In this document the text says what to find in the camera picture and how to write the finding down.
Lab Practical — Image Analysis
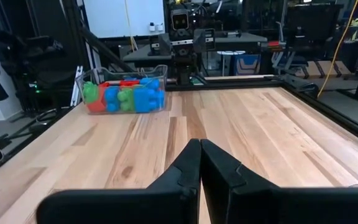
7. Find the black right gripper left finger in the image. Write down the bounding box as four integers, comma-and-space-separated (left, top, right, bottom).
36, 138, 203, 224

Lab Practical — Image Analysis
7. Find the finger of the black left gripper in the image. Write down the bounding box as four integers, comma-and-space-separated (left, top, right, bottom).
193, 27, 217, 54
149, 32, 173, 57

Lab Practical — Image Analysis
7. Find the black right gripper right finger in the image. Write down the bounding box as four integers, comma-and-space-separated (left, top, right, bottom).
200, 138, 358, 224

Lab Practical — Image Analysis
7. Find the large red two-stud block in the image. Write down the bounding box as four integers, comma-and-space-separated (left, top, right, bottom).
87, 82, 111, 113
119, 80, 141, 88

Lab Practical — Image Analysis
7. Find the large blue two-stud block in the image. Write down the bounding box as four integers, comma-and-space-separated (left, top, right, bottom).
133, 77, 166, 114

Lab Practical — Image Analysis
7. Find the large green two-stud block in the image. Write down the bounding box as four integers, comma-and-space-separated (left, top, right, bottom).
82, 81, 100, 105

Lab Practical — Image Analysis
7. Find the dark grey desk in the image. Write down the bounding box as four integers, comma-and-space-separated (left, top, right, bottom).
122, 32, 269, 63

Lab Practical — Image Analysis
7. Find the blue patterned box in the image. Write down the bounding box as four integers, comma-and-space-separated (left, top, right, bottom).
232, 54, 262, 76

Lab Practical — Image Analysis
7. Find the white board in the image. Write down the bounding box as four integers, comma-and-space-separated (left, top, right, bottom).
83, 0, 166, 39

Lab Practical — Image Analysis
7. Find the clear plastic bin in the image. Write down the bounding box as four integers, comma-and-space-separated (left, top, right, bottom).
75, 64, 169, 115

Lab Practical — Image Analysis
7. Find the red box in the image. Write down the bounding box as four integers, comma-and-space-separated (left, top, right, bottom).
267, 40, 288, 52

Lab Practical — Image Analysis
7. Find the large blue four-stud block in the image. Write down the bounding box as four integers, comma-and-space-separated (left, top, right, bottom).
104, 86, 121, 113

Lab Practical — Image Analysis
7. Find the grey office chair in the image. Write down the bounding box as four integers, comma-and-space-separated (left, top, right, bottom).
271, 21, 311, 80

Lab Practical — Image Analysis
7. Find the computer monitor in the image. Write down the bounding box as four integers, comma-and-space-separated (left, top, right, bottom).
286, 3, 343, 47

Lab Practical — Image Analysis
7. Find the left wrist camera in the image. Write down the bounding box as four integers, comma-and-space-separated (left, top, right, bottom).
170, 8, 190, 32

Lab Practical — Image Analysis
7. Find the black aluminium table frame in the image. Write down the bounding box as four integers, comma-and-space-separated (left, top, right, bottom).
0, 73, 358, 183

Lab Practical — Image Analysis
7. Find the silver frame bracket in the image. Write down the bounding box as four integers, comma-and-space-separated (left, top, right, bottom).
69, 64, 84, 107

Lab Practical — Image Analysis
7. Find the yellow cable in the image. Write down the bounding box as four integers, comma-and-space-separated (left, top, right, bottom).
317, 0, 358, 98

